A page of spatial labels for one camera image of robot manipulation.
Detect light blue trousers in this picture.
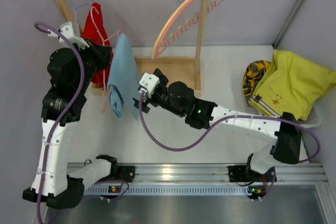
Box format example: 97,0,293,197
108,34,140,121

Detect yellow-green trousers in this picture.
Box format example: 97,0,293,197
247,49,335,121

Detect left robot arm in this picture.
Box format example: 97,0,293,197
23,39,118,209

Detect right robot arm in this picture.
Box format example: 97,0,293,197
134,69,301,176

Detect red trousers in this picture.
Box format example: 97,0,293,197
82,3,110,89

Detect yellow plastic hanger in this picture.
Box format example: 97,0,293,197
150,0,201,60

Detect camouflage trousers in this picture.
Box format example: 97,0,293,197
242,60,271,104

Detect wooden clothes rack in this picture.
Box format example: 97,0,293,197
54,0,207,96

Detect white laundry basket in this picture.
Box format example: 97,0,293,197
298,104,322,129

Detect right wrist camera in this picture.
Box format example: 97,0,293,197
138,72,160,98

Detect aluminium rail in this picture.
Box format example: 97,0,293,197
118,163,328,185

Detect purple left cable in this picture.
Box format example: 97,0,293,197
34,21,129,224

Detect purple cable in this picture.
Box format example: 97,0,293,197
34,21,129,224
138,92,321,202

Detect light blue wire hanger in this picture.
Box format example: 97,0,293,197
68,0,95,22

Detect grey cable duct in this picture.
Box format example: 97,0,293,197
84,184,263,196

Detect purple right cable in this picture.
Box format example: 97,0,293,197
138,92,321,202

